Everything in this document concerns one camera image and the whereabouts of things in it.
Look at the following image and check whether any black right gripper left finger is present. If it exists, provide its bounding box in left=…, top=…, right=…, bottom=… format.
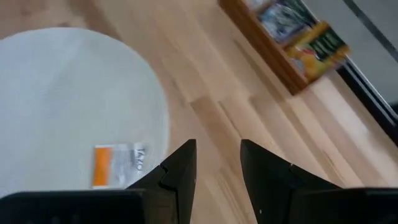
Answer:
left=126, top=139, right=197, bottom=224

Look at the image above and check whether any white orange tea packet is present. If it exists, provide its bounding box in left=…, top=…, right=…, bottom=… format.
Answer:
left=92, top=142, right=147, bottom=190

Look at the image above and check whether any yellow red tea packet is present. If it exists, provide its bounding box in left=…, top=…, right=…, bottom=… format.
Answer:
left=285, top=20, right=351, bottom=84

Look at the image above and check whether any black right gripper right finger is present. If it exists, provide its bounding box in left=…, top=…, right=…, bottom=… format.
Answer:
left=240, top=139, right=341, bottom=224

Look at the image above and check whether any brown wooden organizer box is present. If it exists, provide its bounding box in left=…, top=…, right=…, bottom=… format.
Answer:
left=217, top=0, right=352, bottom=96

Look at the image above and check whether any black aluminium rig frame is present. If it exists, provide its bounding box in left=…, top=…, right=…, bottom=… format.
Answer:
left=335, top=58, right=398, bottom=147

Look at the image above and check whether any white round woven placemat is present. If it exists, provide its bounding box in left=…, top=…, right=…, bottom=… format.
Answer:
left=0, top=27, right=170, bottom=200

